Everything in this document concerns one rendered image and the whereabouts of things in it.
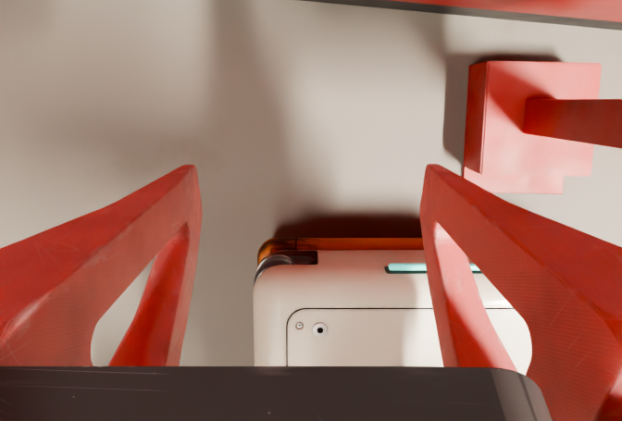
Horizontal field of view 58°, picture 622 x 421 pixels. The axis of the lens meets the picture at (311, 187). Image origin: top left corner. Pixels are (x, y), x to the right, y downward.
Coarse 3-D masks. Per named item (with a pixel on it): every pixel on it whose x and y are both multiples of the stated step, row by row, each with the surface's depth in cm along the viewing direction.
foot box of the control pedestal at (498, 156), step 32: (480, 64) 102; (512, 64) 98; (544, 64) 98; (576, 64) 98; (480, 96) 101; (512, 96) 98; (544, 96) 98; (576, 96) 98; (480, 128) 101; (512, 128) 99; (480, 160) 101; (512, 160) 100; (544, 160) 100; (576, 160) 100; (512, 192) 112; (544, 192) 112
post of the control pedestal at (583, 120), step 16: (528, 112) 97; (544, 112) 90; (560, 112) 85; (576, 112) 80; (592, 112) 75; (608, 112) 71; (528, 128) 97; (544, 128) 90; (560, 128) 84; (576, 128) 79; (592, 128) 75; (608, 128) 71; (608, 144) 71
